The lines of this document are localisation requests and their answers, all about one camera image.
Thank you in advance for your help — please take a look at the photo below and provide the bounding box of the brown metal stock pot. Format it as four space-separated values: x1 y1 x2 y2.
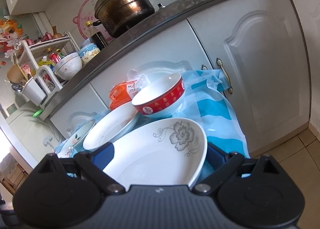
93 0 155 38

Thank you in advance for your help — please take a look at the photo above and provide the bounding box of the green flower plate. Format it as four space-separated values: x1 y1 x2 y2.
59 120 96 152

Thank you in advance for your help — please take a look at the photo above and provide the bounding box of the dark soy sauce bottle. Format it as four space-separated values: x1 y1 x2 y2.
86 21 107 51

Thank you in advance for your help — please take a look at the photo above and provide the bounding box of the blue patterned bowl on counter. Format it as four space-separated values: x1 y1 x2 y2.
78 43 100 65

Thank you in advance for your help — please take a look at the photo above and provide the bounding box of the white kitchen cabinet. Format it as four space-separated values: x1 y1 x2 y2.
51 0 319 153

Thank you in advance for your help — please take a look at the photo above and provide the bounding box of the large plain white plate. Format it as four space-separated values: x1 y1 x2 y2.
83 102 140 151

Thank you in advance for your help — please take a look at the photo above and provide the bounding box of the white plate grey flower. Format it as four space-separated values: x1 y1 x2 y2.
103 117 208 189

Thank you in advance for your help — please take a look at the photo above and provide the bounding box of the white bowl on counter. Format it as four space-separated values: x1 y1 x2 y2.
54 52 82 81

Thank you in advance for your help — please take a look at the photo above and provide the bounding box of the pink floral bowl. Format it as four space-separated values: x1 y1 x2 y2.
57 146 74 159

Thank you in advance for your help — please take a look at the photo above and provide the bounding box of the blue white checked tablecloth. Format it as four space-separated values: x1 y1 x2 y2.
53 69 252 182

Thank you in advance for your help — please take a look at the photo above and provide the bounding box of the orange white plastic package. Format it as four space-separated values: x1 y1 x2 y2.
109 70 150 110

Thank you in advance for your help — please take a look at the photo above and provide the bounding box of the grey speckled countertop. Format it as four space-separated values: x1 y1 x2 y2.
39 0 227 120

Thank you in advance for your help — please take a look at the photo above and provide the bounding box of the white seasoning rack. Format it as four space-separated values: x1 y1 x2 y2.
17 31 80 109

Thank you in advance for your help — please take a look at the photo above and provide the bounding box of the green clip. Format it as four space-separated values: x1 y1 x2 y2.
33 109 43 118

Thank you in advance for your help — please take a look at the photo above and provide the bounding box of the red and white small bowl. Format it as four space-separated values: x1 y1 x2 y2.
131 73 185 118

